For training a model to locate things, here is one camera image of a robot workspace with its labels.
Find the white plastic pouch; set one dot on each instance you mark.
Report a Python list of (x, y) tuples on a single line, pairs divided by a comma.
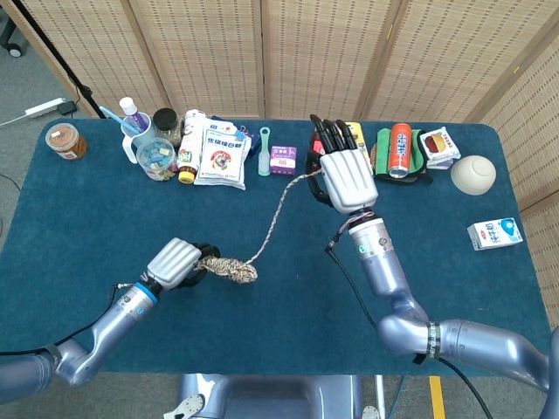
[(194, 117)]

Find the grey robot torso base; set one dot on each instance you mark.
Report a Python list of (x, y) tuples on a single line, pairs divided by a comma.
[(271, 397)]

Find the white purple small box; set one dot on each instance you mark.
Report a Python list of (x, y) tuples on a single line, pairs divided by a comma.
[(439, 163)]

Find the black edged cloth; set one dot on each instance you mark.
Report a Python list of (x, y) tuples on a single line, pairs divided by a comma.
[(408, 180)]

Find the white purple toothpaste tube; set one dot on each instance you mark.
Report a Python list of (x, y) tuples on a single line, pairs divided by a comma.
[(128, 107)]

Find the orange drink can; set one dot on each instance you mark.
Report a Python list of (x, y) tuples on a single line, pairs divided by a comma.
[(399, 150)]

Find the light blue toothbrush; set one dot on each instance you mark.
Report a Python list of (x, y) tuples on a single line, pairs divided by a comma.
[(114, 117)]

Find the white table leg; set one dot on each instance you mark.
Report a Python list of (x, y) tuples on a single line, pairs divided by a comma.
[(380, 393)]

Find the razor in yellow package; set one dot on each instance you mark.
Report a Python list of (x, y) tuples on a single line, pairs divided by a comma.
[(358, 131)]

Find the black power adapter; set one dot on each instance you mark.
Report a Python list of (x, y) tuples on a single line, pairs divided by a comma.
[(66, 107)]

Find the white snack packet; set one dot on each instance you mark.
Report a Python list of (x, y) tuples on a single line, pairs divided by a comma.
[(436, 143)]

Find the blue table mat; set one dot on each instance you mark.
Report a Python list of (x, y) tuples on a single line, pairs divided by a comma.
[(279, 327)]

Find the glass jar black lid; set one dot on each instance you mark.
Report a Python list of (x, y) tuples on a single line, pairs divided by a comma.
[(166, 120)]

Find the white bottle yellow cap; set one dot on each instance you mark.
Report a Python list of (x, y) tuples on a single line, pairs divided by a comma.
[(188, 153)]

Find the white sugar bag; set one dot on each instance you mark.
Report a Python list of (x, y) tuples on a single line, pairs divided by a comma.
[(220, 161)]

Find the brown jar orange lid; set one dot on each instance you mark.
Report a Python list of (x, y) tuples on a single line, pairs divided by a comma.
[(65, 142)]

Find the white blue milk carton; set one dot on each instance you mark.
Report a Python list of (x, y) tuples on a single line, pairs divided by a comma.
[(493, 233)]

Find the beige bowl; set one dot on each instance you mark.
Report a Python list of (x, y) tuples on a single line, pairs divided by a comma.
[(474, 174)]

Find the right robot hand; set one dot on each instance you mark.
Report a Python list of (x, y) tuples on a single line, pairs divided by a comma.
[(349, 179)]

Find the white power strip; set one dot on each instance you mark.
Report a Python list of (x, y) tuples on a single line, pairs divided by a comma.
[(43, 107)]

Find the green cloth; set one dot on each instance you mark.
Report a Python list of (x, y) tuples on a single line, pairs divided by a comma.
[(384, 148)]

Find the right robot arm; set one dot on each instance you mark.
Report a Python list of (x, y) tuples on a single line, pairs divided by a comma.
[(384, 270)]

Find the mint green brush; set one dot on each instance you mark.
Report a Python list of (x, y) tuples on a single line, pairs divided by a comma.
[(264, 157)]

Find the brown woven coaster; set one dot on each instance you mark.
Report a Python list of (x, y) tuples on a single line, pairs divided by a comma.
[(374, 156)]

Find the clear jar of small clips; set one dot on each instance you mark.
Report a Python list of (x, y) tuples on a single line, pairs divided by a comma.
[(156, 157)]

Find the blue binder clip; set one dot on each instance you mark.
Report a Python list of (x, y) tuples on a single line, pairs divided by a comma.
[(243, 131)]

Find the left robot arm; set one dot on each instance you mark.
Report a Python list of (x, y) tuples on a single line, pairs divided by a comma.
[(109, 323)]

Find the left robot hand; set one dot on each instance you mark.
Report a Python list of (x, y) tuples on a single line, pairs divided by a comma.
[(172, 262)]

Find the black chair caster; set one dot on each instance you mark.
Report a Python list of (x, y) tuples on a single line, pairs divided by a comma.
[(14, 51)]

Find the black tripod stand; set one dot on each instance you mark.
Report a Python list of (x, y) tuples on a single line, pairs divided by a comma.
[(83, 94)]

